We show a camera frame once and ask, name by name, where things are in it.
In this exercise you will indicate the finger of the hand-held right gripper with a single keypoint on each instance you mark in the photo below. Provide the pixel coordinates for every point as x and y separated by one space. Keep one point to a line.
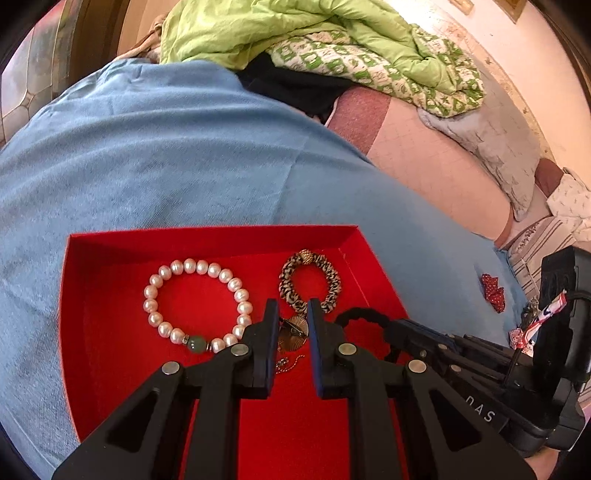
429 333
461 371

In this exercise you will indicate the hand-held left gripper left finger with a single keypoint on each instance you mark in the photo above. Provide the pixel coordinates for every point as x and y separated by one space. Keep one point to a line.
271 350

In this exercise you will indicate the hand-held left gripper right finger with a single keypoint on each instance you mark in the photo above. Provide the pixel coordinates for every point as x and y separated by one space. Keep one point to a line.
315 341

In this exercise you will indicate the round gold brooch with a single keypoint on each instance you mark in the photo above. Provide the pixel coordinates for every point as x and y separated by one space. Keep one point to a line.
293 339

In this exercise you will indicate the red jewelry tray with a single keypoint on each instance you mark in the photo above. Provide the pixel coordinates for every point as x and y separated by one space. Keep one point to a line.
115 277

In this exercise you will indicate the red white striped hair bow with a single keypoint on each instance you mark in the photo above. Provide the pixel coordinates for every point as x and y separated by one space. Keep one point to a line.
519 337

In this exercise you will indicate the black lace hair bow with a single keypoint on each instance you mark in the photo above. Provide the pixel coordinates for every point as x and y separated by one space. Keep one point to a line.
531 310

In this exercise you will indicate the leopard print scrunchie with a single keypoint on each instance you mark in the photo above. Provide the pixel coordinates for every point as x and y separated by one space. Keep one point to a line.
332 277

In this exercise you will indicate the red dotted hair bow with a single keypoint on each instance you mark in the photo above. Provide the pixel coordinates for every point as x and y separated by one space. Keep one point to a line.
492 290

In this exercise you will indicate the striped floral cloth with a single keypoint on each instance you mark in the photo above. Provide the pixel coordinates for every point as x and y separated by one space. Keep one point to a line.
540 240

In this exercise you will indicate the pink sofa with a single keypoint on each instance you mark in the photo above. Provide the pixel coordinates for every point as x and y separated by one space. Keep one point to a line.
438 170

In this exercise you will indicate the white patterned pillow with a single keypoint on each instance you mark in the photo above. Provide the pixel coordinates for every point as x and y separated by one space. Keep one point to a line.
572 198

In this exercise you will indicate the grey pillow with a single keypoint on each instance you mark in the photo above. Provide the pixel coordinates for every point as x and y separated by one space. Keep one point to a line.
498 152

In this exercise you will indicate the blue cloth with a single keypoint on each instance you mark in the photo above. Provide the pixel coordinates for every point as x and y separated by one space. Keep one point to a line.
184 161

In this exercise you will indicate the dark cloth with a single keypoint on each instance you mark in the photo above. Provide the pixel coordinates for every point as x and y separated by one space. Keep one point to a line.
295 87

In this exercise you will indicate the green patterned quilt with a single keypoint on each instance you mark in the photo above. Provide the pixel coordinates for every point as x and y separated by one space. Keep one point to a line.
231 27

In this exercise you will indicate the beige cloth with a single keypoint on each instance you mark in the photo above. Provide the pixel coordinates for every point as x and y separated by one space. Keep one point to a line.
143 41

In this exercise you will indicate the stained glass window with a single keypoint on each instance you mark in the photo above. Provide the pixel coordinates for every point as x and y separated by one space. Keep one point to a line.
32 69

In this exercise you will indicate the wall plaque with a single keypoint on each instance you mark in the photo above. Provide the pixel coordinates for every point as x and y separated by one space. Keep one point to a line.
461 3

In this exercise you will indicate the brown wooden door frame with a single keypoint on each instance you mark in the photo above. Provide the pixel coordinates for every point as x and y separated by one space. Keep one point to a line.
99 27

